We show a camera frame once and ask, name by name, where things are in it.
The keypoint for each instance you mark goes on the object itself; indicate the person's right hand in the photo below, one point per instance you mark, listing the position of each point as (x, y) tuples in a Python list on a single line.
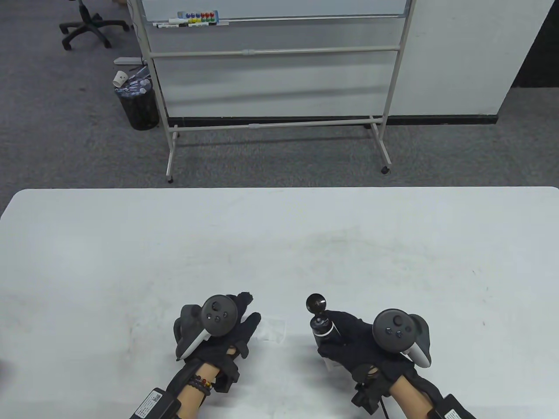
[(356, 340)]

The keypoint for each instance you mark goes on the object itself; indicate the person's left hand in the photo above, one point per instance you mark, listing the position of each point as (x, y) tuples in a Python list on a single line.
[(222, 345)]

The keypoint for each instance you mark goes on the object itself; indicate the person's right thumb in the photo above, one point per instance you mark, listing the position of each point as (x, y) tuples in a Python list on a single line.
[(343, 318)]

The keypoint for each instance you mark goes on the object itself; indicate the person's left thumb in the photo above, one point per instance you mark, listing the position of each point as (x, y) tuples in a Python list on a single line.
[(241, 348)]

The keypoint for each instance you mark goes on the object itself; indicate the black ball-head massage gun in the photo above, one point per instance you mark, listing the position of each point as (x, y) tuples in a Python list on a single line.
[(322, 326)]

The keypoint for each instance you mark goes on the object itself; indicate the person's left forearm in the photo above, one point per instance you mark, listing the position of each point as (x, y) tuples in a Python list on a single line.
[(194, 397)]

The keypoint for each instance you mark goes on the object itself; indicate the person's right forearm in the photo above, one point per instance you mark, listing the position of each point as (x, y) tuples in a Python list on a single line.
[(408, 399)]

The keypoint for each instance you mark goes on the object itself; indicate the black wrist sensor module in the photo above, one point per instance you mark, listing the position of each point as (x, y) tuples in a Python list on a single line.
[(228, 379), (366, 393)]

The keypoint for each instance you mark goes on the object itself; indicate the white cloth wipe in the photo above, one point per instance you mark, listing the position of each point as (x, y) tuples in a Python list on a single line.
[(273, 327)]

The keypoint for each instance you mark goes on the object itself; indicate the black mesh trash bin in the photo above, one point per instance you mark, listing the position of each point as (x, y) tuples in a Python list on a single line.
[(139, 109)]

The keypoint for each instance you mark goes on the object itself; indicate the rolling whiteboard with metal stand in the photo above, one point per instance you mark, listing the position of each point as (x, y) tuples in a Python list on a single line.
[(275, 51)]

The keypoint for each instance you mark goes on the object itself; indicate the pile of plastic bottles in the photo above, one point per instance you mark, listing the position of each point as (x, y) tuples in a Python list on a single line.
[(136, 85)]

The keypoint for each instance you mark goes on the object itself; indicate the white paper cup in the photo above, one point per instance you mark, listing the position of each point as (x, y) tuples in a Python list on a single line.
[(119, 79)]

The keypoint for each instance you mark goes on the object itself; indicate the white power strip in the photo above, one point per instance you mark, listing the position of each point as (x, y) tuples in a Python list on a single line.
[(129, 60)]

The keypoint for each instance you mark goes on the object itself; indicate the row of coloured magnets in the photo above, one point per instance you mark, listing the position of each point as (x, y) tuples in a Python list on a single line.
[(201, 17)]

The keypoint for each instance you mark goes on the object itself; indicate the black office chair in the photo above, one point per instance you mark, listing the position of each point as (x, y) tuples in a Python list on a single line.
[(87, 24)]

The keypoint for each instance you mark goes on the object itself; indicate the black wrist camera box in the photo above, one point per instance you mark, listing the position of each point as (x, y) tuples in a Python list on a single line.
[(155, 403), (454, 410)]

